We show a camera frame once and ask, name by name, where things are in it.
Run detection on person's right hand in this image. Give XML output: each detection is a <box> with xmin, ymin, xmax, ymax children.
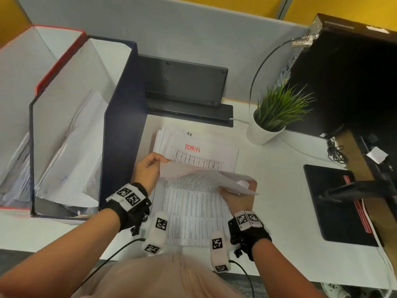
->
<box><xmin>218</xmin><ymin>179</ymin><xmax>258</xmax><ymax>215</ymax></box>

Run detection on person's left hand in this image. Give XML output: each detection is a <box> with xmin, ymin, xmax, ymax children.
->
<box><xmin>132</xmin><ymin>152</ymin><xmax>172</xmax><ymax>196</ymax></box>

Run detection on white printed paper sheet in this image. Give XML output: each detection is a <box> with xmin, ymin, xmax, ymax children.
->
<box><xmin>160</xmin><ymin>161</ymin><xmax>259</xmax><ymax>196</ymax></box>

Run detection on person's right forearm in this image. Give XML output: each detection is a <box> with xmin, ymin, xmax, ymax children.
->
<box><xmin>251</xmin><ymin>238</ymin><xmax>327</xmax><ymax>298</ymax></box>

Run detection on person's left forearm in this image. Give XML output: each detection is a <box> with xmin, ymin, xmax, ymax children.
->
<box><xmin>0</xmin><ymin>208</ymin><xmax>122</xmax><ymax>298</ymax></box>

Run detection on white printed table sheet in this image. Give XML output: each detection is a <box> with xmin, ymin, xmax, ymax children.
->
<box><xmin>151</xmin><ymin>177</ymin><xmax>233</xmax><ymax>247</ymax></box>

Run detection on paper stack with red writing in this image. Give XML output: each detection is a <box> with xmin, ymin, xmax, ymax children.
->
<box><xmin>153</xmin><ymin>126</ymin><xmax>239</xmax><ymax>173</ymax></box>

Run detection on navy blue file box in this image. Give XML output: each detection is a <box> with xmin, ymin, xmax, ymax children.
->
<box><xmin>29</xmin><ymin>35</ymin><xmax>149</xmax><ymax>221</ymax></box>

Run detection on black desk tray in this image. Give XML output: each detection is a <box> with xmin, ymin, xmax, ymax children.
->
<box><xmin>146</xmin><ymin>99</ymin><xmax>234</xmax><ymax>128</ymax></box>

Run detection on white plant pot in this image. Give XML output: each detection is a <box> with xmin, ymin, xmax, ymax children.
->
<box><xmin>246</xmin><ymin>109</ymin><xmax>286</xmax><ymax>146</ymax></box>

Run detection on white papers in navy box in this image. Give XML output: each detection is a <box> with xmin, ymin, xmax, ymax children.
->
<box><xmin>33</xmin><ymin>91</ymin><xmax>109</xmax><ymax>209</ymax></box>

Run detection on green artificial plant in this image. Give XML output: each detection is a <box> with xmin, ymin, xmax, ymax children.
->
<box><xmin>255</xmin><ymin>84</ymin><xmax>315</xmax><ymax>132</ymax></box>

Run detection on person's beige shirt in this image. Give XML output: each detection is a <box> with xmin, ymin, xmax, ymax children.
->
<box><xmin>71</xmin><ymin>252</ymin><xmax>249</xmax><ymax>298</ymax></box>

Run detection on black mouse pad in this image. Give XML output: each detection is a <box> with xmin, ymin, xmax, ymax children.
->
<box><xmin>303</xmin><ymin>164</ymin><xmax>383</xmax><ymax>247</ymax></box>

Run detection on white papers in red box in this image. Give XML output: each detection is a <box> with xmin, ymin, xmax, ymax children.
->
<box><xmin>0</xmin><ymin>132</ymin><xmax>31</xmax><ymax>207</ymax></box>

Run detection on person's white patterned shoe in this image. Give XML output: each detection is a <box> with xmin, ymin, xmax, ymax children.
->
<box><xmin>321</xmin><ymin>282</ymin><xmax>352</xmax><ymax>298</ymax></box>

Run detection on white paper tag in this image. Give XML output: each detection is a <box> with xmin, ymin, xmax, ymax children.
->
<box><xmin>366</xmin><ymin>147</ymin><xmax>389</xmax><ymax>164</ymax></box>

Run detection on red edged file box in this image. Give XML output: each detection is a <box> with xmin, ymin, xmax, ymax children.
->
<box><xmin>0</xmin><ymin>24</ymin><xmax>88</xmax><ymax>211</ymax></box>

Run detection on black monitor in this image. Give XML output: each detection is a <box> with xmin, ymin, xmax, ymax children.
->
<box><xmin>285</xmin><ymin>13</ymin><xmax>397</xmax><ymax>137</ymax></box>

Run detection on black right wrist strap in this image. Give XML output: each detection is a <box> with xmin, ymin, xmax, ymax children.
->
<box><xmin>228</xmin><ymin>210</ymin><xmax>272</xmax><ymax>262</ymax></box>

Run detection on black wrist strap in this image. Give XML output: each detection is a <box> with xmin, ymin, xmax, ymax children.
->
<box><xmin>102</xmin><ymin>182</ymin><xmax>152</xmax><ymax>237</ymax></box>
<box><xmin>228</xmin><ymin>210</ymin><xmax>272</xmax><ymax>262</ymax></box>

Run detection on black left wrist strap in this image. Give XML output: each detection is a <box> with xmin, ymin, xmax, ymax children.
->
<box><xmin>102</xmin><ymin>182</ymin><xmax>152</xmax><ymax>237</ymax></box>

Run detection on white right wrist camera pod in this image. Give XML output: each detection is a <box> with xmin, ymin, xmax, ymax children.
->
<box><xmin>210</xmin><ymin>231</ymin><xmax>232</xmax><ymax>273</ymax></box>

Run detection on white wrist camera pod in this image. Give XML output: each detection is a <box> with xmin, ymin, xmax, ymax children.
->
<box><xmin>210</xmin><ymin>231</ymin><xmax>232</xmax><ymax>273</ymax></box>
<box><xmin>142</xmin><ymin>211</ymin><xmax>170</xmax><ymax>255</ymax></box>

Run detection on white left wrist camera pod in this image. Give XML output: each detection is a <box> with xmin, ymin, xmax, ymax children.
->
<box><xmin>142</xmin><ymin>211</ymin><xmax>170</xmax><ymax>255</ymax></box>

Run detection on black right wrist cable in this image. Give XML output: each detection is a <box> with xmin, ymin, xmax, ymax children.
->
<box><xmin>229</xmin><ymin>260</ymin><xmax>256</xmax><ymax>298</ymax></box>

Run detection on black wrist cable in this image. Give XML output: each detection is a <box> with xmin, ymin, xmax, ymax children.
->
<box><xmin>74</xmin><ymin>238</ymin><xmax>146</xmax><ymax>292</ymax></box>
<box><xmin>229</xmin><ymin>260</ymin><xmax>256</xmax><ymax>298</ymax></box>

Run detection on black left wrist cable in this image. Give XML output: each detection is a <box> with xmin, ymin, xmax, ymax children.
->
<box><xmin>74</xmin><ymin>238</ymin><xmax>146</xmax><ymax>292</ymax></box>

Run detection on black bundled cable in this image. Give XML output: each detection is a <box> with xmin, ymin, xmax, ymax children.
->
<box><xmin>326</xmin><ymin>137</ymin><xmax>349</xmax><ymax>165</ymax></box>

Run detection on thin black curved cable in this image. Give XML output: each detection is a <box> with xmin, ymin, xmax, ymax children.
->
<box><xmin>249</xmin><ymin>37</ymin><xmax>306</xmax><ymax>100</ymax></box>

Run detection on white cable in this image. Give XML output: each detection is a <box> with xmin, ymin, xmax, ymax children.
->
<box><xmin>361</xmin><ymin>200</ymin><xmax>397</xmax><ymax>290</ymax></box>

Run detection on silver cable connectors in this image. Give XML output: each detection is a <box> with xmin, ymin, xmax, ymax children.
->
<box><xmin>290</xmin><ymin>24</ymin><xmax>320</xmax><ymax>49</ymax></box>

